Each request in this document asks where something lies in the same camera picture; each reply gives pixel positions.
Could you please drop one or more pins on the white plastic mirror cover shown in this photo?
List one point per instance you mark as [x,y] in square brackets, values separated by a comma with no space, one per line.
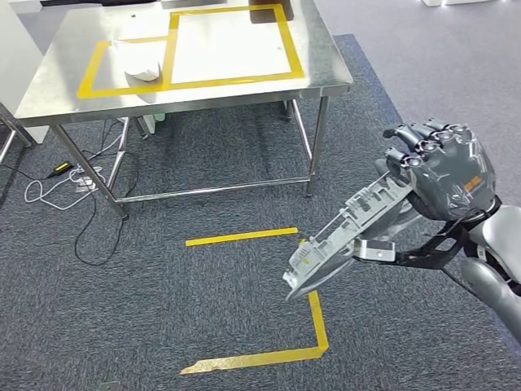
[138,62]

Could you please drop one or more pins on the black adapter yellow label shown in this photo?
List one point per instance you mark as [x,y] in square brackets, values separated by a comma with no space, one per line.
[61,167]

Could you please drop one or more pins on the stainless steel workbench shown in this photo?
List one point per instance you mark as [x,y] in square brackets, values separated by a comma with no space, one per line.
[61,92]

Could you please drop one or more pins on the grey metal stand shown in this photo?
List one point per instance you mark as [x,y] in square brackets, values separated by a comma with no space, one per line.
[16,132]

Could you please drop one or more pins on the grey plastic wheel hubcap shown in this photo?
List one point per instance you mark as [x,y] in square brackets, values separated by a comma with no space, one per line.
[326,259]

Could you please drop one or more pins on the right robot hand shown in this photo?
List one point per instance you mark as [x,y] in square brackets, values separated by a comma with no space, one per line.
[448,172]

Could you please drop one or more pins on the black camera bracket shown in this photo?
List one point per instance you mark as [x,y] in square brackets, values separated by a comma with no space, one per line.
[431,253]

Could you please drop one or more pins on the white power strip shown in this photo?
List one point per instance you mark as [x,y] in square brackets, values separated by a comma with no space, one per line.
[86,183]

